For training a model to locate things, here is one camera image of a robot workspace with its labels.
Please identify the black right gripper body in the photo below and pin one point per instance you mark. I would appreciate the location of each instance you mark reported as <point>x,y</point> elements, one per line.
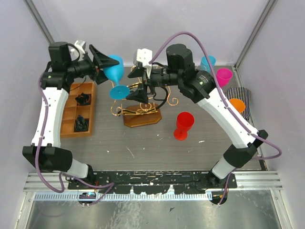
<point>163,77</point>

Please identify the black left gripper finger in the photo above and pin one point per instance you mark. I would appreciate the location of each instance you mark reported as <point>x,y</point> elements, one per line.
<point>100,61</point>
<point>100,78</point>

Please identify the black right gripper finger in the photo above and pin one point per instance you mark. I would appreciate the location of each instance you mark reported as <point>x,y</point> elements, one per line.
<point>139,95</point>
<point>136,72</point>

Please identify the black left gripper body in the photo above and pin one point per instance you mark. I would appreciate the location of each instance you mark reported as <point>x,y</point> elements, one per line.
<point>85,67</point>

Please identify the gold wire wine glass rack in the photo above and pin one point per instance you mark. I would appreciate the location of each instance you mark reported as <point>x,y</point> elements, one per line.
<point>146,114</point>

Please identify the blue wine glass front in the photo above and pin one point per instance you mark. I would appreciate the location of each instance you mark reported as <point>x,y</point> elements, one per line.
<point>115,74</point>

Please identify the clear wine glass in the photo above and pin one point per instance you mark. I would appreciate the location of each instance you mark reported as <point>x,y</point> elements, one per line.
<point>201,68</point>

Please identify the wooden compartment tray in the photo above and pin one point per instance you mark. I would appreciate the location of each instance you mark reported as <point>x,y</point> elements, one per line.
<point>72,110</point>

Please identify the light blue wine glass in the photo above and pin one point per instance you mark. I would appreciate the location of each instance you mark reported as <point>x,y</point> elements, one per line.
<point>204,62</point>

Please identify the red wine glass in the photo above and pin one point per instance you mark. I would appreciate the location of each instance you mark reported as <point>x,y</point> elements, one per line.
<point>184,123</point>

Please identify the magenta wine glass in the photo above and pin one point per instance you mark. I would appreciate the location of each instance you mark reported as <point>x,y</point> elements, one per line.
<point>223,76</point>

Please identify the orange wine glass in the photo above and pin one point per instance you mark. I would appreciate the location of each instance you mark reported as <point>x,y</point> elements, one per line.
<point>238,104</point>

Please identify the striped cloth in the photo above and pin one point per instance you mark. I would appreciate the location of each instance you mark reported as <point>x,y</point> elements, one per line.
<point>243,94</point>

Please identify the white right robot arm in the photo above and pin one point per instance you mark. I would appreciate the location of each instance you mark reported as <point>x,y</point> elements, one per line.
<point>200,87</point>

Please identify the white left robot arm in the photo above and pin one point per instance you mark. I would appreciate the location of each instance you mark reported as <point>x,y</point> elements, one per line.
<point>67,63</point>

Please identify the dark rolled cloth in tray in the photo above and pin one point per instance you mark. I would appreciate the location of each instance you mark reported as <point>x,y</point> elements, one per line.
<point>83,99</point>

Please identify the black coiled item in tray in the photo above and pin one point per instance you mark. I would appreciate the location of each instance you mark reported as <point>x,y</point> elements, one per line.
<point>81,124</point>

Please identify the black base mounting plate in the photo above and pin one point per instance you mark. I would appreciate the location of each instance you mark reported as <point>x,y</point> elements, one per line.
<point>155,182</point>

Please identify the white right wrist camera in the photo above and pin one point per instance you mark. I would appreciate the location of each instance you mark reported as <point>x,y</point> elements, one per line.
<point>144,56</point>

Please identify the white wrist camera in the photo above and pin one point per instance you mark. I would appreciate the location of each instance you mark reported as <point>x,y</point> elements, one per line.
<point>144,56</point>
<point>79,49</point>

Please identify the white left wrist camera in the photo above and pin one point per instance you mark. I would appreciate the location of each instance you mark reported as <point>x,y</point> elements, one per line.
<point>79,49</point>

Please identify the aluminium frame rail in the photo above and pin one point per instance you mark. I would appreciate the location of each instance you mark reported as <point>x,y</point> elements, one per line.
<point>75,190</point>

